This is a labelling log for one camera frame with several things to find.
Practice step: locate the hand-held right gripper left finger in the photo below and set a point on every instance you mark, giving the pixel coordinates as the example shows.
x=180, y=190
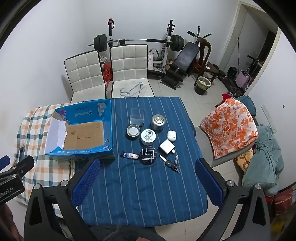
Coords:
x=86, y=183

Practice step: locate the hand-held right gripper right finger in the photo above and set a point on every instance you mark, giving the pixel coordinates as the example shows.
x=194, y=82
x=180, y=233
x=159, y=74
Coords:
x=209, y=183

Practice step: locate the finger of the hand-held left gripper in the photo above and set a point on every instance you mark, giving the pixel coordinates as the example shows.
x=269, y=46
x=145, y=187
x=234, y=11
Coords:
x=4, y=162
x=23, y=165

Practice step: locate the black and white charger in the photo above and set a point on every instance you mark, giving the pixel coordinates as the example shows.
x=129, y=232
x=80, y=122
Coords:
x=166, y=146

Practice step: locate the black round compact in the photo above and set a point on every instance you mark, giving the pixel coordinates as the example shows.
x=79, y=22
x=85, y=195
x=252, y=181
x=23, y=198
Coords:
x=148, y=154

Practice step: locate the silver jar lid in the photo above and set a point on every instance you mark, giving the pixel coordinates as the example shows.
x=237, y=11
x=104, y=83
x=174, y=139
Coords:
x=133, y=131

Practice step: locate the blue cardboard box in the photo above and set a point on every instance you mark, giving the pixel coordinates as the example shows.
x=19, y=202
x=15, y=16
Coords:
x=108, y=115

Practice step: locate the white round tin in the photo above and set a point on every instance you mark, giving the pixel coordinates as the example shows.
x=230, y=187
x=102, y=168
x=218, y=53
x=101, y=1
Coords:
x=148, y=136

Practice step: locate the silver round tin gold top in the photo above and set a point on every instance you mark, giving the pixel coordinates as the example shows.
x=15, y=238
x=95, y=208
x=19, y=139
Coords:
x=158, y=122

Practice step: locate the clear acrylic box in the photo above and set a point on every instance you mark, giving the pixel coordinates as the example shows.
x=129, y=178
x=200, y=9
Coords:
x=137, y=117

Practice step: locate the plaid cloth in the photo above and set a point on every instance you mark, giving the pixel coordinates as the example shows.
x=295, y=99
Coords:
x=39, y=166

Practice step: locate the small silver nail clipper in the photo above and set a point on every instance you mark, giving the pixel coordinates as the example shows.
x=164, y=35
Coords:
x=176, y=159

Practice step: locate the orange cartoon blanket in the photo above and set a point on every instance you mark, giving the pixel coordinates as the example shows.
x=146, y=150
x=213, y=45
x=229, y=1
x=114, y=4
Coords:
x=244, y=161

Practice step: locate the black car key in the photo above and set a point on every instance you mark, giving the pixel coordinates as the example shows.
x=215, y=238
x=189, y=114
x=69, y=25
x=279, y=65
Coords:
x=170, y=165

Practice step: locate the grey chair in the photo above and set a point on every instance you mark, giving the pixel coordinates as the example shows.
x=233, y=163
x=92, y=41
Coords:
x=204, y=139

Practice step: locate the small black packet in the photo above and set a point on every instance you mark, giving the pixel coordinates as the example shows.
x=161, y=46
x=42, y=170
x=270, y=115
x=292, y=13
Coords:
x=129, y=155

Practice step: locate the blue striped tablecloth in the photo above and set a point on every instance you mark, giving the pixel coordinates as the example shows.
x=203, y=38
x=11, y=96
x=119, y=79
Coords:
x=138, y=197

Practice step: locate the orange floral cloth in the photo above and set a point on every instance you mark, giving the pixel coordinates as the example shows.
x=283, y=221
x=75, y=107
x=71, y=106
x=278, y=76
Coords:
x=229, y=127

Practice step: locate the white earbuds case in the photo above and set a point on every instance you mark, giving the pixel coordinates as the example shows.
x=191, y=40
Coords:
x=171, y=135

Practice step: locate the teal blanket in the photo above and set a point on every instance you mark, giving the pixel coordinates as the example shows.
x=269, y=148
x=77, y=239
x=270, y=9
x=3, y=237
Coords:
x=266, y=157

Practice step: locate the red printed bag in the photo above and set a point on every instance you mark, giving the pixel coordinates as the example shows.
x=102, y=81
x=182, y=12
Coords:
x=283, y=200

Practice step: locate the blue grey cloth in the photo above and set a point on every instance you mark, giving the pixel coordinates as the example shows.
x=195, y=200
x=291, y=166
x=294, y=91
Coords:
x=248, y=104

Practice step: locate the black trash bin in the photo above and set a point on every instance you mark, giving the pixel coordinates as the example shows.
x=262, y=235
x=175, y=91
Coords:
x=202, y=87

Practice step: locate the white quilted chair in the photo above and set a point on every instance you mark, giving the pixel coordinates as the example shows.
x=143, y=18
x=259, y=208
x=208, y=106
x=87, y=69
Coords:
x=129, y=67
x=84, y=74

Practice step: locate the pink suitcase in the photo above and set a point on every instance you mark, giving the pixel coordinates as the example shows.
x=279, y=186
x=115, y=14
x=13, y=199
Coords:
x=242, y=78

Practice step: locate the black weight bench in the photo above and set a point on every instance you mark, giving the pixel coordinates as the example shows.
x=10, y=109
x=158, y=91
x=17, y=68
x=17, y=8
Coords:
x=186, y=56

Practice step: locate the pink gift bag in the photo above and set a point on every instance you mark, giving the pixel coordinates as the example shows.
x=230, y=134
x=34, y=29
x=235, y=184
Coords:
x=152, y=59

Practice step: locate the barbell on rack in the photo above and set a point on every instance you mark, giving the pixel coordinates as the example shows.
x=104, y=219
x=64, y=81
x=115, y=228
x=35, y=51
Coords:
x=167, y=46

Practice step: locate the white wall power strip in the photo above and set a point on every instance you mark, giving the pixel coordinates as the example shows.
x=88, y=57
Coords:
x=267, y=118

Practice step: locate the white door frame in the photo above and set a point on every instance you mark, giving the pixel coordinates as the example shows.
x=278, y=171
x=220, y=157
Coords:
x=235, y=20

